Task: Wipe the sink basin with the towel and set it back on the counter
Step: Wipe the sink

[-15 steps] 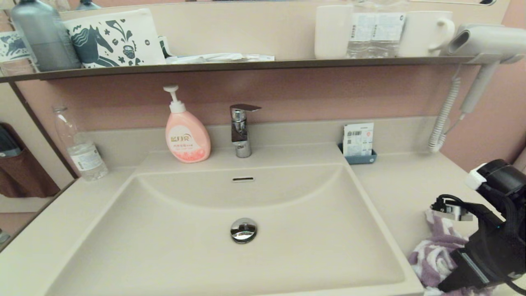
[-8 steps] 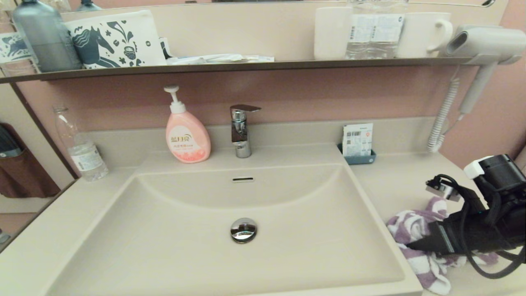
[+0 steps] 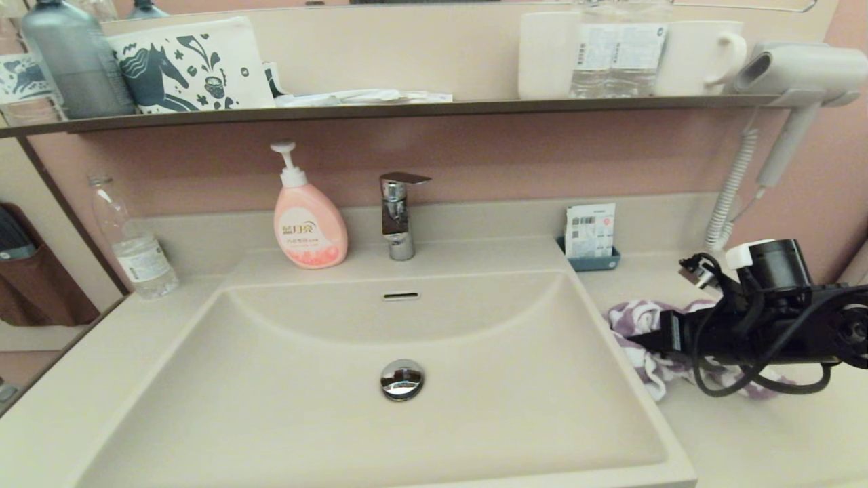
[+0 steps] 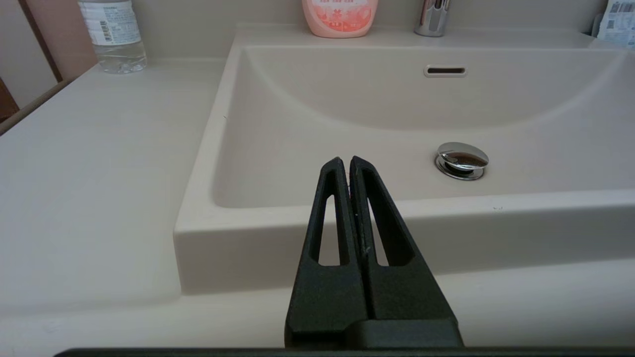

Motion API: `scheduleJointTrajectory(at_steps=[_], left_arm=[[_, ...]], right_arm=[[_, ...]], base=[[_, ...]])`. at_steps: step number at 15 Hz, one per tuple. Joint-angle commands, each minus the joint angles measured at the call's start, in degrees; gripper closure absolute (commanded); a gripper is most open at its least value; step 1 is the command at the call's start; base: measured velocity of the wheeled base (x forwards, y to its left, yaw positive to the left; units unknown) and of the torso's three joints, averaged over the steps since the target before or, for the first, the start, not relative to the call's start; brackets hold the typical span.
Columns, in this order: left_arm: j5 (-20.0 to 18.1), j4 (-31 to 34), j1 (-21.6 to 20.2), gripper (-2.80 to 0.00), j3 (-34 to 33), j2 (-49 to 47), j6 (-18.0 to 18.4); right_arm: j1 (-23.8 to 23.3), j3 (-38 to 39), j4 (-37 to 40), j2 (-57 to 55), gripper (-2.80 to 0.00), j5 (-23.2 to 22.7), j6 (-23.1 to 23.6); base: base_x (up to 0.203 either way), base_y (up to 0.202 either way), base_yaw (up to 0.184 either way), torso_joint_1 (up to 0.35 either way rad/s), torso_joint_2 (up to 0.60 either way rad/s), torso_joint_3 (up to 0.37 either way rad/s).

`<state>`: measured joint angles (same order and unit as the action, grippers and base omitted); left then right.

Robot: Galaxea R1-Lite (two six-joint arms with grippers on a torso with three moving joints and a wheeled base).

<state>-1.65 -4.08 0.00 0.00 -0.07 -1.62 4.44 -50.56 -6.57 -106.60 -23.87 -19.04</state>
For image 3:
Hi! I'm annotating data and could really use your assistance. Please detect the dark brown wall shelf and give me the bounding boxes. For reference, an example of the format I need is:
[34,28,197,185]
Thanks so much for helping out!
[0,94,801,139]

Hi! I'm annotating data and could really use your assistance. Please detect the wall mirror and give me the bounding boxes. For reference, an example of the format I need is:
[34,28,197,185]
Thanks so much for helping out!
[98,0,842,101]

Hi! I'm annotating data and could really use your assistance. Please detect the beige sink basin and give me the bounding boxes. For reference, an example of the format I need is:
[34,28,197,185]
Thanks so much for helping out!
[64,234,699,488]

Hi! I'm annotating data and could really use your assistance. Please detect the white pouch with horse print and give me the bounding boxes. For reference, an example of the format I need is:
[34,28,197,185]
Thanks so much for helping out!
[107,16,276,114]

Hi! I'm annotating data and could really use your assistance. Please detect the blue small tray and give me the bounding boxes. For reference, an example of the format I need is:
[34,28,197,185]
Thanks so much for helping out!
[557,235,621,272]

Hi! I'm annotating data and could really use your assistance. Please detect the grey metallic bottle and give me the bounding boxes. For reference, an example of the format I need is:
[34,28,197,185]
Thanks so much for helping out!
[19,0,136,120]

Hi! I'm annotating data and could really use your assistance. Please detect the clear wrapped white packets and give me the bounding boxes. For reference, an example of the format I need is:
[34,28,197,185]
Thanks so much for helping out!
[273,89,453,108]

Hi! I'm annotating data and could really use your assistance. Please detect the clear water bottle without cap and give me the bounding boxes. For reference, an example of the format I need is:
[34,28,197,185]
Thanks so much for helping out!
[87,175,181,300]

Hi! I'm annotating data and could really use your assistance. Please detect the white mug with handle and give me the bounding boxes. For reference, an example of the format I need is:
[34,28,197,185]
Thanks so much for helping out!
[654,20,748,96]

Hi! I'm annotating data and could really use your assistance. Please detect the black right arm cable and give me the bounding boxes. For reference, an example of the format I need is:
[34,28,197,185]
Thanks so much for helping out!
[679,253,838,398]

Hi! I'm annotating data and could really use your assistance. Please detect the chrome drain stopper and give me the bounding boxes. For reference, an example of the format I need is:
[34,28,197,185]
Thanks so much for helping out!
[379,359,425,403]

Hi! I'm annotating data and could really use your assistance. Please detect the white cup without handle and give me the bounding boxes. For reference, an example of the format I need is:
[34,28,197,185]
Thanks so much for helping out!
[518,9,583,100]

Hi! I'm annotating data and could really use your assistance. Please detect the purple white striped towel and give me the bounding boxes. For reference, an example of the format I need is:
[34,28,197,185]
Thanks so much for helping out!
[606,299,794,402]

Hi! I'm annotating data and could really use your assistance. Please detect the white hair dryer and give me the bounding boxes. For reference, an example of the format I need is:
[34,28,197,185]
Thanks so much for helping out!
[732,41,868,190]

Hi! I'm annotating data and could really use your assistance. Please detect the white coiled dryer cord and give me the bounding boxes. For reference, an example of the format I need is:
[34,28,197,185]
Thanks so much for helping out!
[704,108,770,253]

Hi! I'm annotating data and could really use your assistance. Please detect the pink soap pump bottle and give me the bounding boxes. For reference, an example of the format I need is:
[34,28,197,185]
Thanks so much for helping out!
[269,140,349,270]

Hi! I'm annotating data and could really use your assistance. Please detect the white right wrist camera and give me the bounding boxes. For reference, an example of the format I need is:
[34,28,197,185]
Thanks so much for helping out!
[725,239,774,270]

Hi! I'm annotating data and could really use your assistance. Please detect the chrome faucet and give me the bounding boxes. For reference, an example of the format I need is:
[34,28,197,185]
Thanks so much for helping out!
[378,171,433,262]

